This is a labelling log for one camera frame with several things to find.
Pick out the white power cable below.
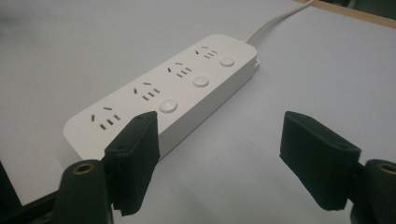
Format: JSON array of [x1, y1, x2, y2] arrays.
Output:
[[243, 0, 319, 44]]

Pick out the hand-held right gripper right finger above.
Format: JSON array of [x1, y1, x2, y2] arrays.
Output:
[[278, 110, 362, 212]]

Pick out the white power strip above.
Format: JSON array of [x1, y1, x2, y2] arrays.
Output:
[[63, 33, 262, 161]]

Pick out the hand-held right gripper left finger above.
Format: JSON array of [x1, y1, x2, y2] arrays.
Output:
[[103, 110, 162, 217]]

